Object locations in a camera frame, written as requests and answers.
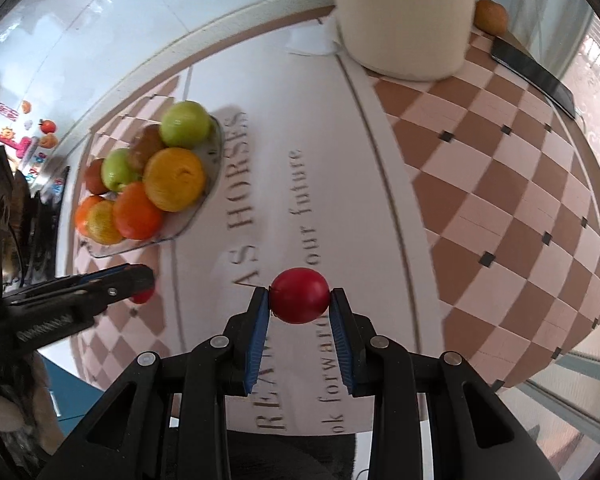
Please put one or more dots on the red cherry tomato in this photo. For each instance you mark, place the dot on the red cherry tomato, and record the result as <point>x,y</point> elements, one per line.
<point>298,296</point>
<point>142,297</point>

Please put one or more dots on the small orange tangerine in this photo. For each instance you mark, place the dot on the small orange tangerine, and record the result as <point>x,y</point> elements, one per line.
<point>81,215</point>

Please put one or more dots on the large orange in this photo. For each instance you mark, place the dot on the large orange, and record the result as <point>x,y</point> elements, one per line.
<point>135,217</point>

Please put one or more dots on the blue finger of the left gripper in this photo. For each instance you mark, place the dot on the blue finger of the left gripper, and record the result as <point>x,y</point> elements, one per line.
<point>82,294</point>

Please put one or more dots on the white folded tissue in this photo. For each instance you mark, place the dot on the white folded tissue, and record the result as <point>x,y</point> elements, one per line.
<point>316,39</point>

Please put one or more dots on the yellow bumpy citrus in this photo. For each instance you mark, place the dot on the yellow bumpy citrus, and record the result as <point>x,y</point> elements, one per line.
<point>100,224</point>

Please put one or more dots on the dark red plum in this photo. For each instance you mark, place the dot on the dark red plum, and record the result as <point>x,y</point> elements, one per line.
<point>93,178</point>

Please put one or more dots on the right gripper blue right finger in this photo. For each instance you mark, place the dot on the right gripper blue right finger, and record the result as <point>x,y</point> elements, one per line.
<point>374,366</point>

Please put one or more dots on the red brown apple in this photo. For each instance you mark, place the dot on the red brown apple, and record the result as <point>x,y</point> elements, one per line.
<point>145,144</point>

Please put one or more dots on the black induction cooktop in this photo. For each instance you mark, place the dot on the black induction cooktop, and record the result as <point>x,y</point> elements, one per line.
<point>29,253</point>

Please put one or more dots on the checkered brown pink mat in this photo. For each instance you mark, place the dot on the checkered brown pink mat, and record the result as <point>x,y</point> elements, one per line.
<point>457,215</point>

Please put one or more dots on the small green apple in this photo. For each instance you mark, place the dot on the small green apple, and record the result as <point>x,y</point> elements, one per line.
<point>116,171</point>

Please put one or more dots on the floral ceramic oval plate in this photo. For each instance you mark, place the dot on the floral ceramic oval plate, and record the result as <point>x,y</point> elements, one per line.
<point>175,223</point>

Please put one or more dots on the brown egg behind holder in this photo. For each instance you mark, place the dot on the brown egg behind holder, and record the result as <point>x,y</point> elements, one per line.
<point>491,17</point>

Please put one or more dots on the large green apple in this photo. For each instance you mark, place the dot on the large green apple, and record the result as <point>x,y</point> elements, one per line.
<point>185,125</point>

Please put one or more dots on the black smartphone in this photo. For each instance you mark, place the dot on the black smartphone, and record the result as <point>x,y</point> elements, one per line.
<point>535,74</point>

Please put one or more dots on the beige cylindrical utensil holder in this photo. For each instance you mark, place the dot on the beige cylindrical utensil holder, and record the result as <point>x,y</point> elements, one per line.
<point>418,40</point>

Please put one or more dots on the blue lower cabinet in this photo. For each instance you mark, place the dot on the blue lower cabinet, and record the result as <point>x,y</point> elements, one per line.
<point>72,396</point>

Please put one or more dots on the yellow round fruit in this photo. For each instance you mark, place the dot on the yellow round fruit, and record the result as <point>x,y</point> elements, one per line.
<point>174,178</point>

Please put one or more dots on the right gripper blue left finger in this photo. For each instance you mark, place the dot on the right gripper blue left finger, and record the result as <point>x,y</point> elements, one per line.
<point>225,365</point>

